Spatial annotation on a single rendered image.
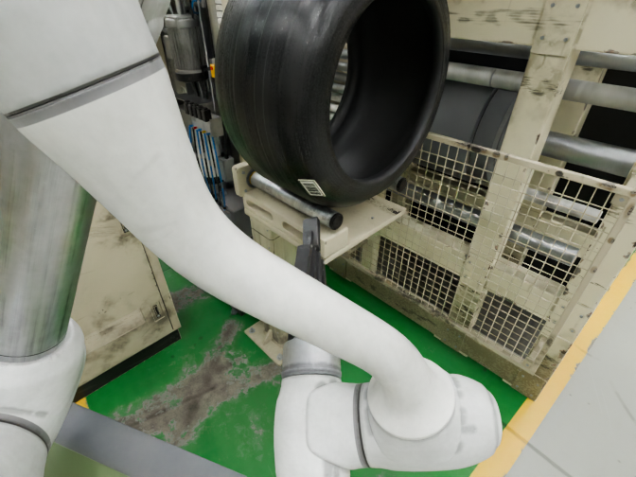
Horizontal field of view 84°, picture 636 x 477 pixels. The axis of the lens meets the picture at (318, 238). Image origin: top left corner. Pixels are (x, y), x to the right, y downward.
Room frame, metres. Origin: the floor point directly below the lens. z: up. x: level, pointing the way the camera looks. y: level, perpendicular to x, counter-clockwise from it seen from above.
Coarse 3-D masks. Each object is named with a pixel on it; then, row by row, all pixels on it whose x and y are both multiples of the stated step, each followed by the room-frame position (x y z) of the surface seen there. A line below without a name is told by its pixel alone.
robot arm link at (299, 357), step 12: (288, 348) 0.33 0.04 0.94; (300, 348) 0.33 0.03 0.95; (312, 348) 0.32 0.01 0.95; (288, 360) 0.32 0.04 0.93; (300, 360) 0.31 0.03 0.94; (312, 360) 0.31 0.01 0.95; (324, 360) 0.31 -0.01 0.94; (336, 360) 0.32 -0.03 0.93; (288, 372) 0.30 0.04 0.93; (300, 372) 0.30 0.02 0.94; (312, 372) 0.29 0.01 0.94; (324, 372) 0.30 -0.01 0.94; (336, 372) 0.30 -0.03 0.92
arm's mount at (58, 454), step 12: (48, 456) 0.29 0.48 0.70; (60, 456) 0.28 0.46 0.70; (72, 456) 0.28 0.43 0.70; (84, 456) 0.28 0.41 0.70; (48, 468) 0.26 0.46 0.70; (60, 468) 0.26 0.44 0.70; (72, 468) 0.26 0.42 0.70; (84, 468) 0.26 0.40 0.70; (96, 468) 0.26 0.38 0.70; (108, 468) 0.26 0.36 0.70
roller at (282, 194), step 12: (252, 180) 0.96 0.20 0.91; (264, 180) 0.93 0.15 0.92; (276, 192) 0.88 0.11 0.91; (288, 192) 0.86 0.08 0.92; (288, 204) 0.85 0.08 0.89; (300, 204) 0.81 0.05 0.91; (312, 204) 0.79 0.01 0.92; (312, 216) 0.77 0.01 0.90; (324, 216) 0.75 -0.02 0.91; (336, 216) 0.74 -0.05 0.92; (336, 228) 0.74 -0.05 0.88
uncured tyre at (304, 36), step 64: (256, 0) 0.77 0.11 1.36; (320, 0) 0.70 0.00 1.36; (384, 0) 1.12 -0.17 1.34; (256, 64) 0.70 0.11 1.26; (320, 64) 0.67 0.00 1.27; (384, 64) 1.17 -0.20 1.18; (448, 64) 1.00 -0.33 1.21; (256, 128) 0.70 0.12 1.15; (320, 128) 0.67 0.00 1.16; (384, 128) 1.09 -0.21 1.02
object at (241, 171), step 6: (246, 162) 0.99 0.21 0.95; (234, 168) 0.95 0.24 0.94; (240, 168) 0.95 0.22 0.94; (246, 168) 0.97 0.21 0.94; (252, 168) 0.98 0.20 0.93; (234, 174) 0.96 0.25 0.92; (240, 174) 0.95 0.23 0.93; (246, 174) 0.97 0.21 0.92; (234, 180) 0.96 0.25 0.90; (240, 180) 0.95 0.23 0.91; (246, 180) 0.96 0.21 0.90; (240, 186) 0.95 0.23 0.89; (246, 186) 0.96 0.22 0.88; (252, 186) 0.97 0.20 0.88; (240, 192) 0.95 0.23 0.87
